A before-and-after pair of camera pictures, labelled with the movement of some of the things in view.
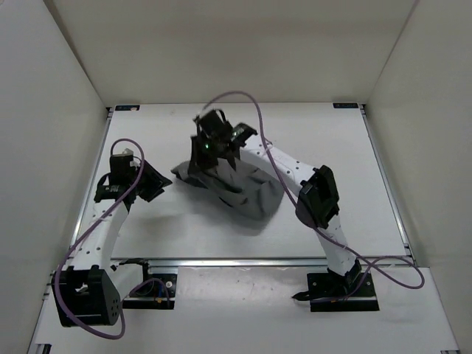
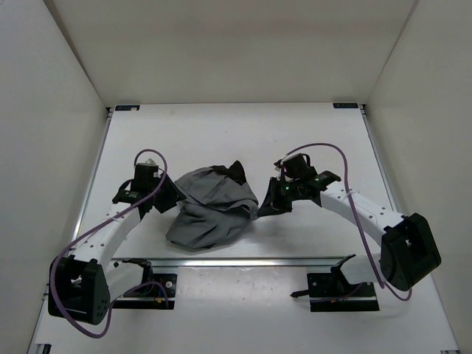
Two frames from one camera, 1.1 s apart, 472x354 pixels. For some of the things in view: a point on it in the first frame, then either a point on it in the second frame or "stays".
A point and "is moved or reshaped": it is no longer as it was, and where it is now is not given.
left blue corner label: x=129 y=108 stays
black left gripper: x=157 y=181 -> x=174 y=194
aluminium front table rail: x=370 y=262 stays
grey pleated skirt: x=248 y=191 is moved or reshaped
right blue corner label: x=345 y=105 stays
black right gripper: x=200 y=163 -> x=273 y=204
